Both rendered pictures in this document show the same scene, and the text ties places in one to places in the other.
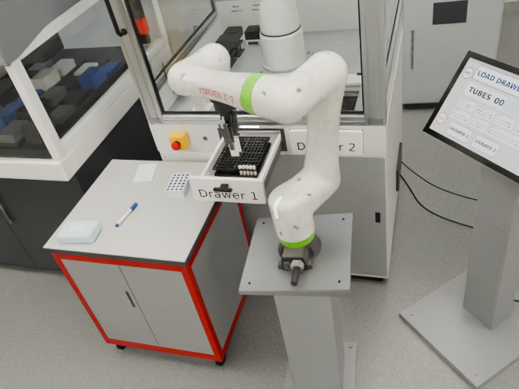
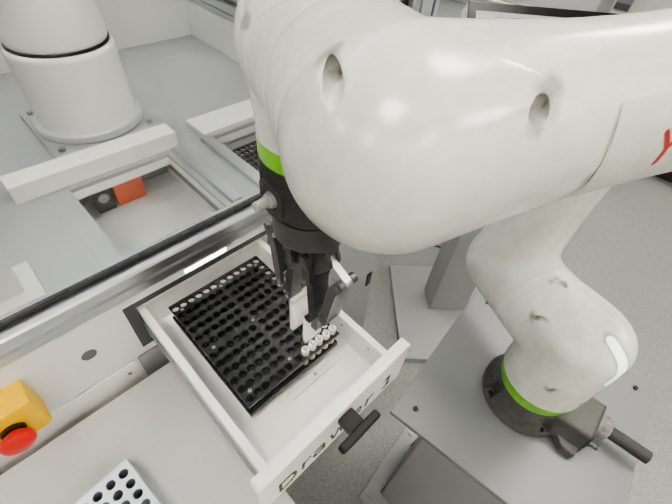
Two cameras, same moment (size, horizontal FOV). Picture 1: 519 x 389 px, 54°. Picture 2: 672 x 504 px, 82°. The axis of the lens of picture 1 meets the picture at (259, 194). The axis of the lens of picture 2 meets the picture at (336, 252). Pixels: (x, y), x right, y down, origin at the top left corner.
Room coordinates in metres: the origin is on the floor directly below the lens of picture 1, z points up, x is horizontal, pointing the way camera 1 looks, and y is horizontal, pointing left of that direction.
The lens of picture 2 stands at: (1.48, 0.32, 1.45)
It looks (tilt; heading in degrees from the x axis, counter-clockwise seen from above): 47 degrees down; 287
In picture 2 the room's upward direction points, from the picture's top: 6 degrees clockwise
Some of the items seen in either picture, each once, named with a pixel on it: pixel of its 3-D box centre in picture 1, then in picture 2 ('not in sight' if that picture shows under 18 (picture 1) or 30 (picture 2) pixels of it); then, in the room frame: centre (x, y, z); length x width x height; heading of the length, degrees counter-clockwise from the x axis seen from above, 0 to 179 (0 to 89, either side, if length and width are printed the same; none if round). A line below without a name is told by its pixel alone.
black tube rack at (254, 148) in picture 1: (243, 158); (254, 330); (1.70, 0.03, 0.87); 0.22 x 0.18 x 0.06; 156
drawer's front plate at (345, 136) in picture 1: (325, 142); not in sight; (1.68, -0.30, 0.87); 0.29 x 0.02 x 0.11; 66
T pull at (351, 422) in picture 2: (223, 187); (353, 424); (1.49, 0.12, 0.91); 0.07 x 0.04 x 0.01; 66
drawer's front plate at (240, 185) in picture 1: (227, 189); (337, 418); (1.52, 0.11, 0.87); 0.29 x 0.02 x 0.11; 66
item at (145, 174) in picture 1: (145, 174); not in sight; (1.89, 0.47, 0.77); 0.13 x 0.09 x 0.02; 169
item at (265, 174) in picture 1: (244, 158); (251, 328); (1.71, 0.03, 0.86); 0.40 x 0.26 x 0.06; 156
